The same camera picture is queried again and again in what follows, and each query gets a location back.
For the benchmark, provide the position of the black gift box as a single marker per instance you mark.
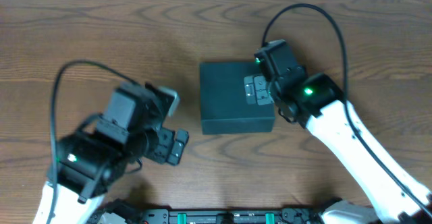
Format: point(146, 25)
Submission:
point(228, 99)

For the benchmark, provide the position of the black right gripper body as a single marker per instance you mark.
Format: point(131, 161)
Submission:
point(258, 90)

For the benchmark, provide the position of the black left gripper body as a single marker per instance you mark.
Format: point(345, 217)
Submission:
point(165, 144)

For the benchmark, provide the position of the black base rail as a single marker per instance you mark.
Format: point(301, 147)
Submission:
point(122, 212)

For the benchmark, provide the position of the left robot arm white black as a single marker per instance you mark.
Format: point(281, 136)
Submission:
point(97, 153)

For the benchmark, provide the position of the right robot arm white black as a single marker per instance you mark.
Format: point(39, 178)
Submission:
point(320, 107)

